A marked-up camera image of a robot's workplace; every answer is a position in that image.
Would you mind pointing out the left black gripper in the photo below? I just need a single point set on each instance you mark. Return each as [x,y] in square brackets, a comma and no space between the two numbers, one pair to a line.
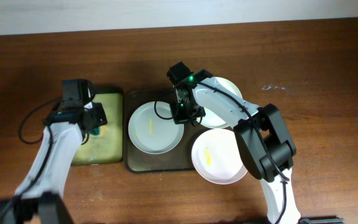
[96,116]

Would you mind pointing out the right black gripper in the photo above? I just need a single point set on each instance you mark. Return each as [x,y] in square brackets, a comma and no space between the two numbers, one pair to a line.
[180,117]

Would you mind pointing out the yellow green sponge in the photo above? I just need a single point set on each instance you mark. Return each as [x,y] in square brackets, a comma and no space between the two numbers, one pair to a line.
[99,131]

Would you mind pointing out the white plate with yellow streak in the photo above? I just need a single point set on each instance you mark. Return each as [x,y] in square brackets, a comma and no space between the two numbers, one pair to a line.
[152,134]

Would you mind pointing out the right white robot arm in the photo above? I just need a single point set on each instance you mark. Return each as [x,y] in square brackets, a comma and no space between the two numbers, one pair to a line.
[265,145]

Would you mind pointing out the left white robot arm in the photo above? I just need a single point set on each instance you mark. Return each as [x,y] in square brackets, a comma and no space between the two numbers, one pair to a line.
[41,192]

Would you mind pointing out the small tray with soapy water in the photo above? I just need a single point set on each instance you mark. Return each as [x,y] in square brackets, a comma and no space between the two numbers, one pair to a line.
[105,149]

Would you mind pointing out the large dark serving tray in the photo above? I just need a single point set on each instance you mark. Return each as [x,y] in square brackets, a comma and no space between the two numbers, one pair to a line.
[177,159]

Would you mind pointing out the black base bracket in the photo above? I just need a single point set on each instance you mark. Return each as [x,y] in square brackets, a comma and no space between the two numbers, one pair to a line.
[321,221]

